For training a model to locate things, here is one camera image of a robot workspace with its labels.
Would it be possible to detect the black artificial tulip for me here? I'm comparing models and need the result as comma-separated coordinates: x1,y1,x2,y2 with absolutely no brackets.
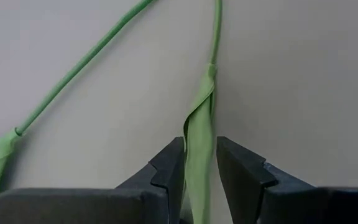
182,0,224,224

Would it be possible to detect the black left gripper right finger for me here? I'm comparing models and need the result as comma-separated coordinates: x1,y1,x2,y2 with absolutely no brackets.
216,136,358,224

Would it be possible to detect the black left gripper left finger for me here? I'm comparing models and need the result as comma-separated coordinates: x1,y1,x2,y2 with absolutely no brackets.
0,136,186,224

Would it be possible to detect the dark red artificial tulip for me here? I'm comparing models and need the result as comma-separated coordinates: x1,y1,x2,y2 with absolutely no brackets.
0,0,158,224

